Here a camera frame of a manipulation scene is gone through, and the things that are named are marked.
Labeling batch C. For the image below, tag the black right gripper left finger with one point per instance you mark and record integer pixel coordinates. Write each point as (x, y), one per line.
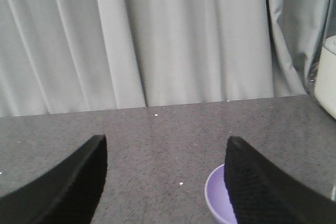
(68, 193)

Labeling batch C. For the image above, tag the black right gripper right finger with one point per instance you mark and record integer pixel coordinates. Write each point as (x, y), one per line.
(260, 192)

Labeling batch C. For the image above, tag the purple bowl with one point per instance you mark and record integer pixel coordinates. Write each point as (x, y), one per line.
(217, 198)

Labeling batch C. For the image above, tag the white curtain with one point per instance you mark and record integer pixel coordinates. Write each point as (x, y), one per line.
(62, 56)

